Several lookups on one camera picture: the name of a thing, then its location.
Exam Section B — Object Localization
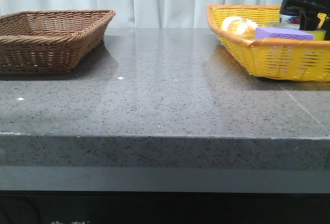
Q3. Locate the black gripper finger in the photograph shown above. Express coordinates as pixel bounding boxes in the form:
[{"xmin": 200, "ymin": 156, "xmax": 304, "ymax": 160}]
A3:
[{"xmin": 300, "ymin": 9, "xmax": 321, "ymax": 30}]

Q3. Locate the yellow tape roll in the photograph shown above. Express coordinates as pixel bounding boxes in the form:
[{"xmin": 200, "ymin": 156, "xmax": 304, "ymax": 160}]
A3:
[{"xmin": 263, "ymin": 22, "xmax": 326, "ymax": 41}]

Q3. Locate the black lidded jar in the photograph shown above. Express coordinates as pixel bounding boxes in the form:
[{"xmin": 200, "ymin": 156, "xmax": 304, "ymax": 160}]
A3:
[{"xmin": 279, "ymin": 7, "xmax": 301, "ymax": 24}]

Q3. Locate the yellow wicker basket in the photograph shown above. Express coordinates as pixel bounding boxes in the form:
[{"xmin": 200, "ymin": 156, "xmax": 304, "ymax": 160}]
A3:
[{"xmin": 206, "ymin": 5, "xmax": 329, "ymax": 81}]

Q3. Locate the purple sponge block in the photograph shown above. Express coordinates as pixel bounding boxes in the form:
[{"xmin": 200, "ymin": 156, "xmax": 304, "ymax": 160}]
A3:
[{"xmin": 254, "ymin": 27, "xmax": 315, "ymax": 41}]

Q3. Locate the bread roll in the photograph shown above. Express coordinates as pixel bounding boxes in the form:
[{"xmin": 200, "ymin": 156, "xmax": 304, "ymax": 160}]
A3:
[{"xmin": 221, "ymin": 16, "xmax": 258, "ymax": 39}]

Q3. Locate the brown wicker basket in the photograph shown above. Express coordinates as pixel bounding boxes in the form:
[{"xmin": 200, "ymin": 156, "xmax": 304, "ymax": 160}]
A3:
[{"xmin": 1, "ymin": 9, "xmax": 116, "ymax": 75}]

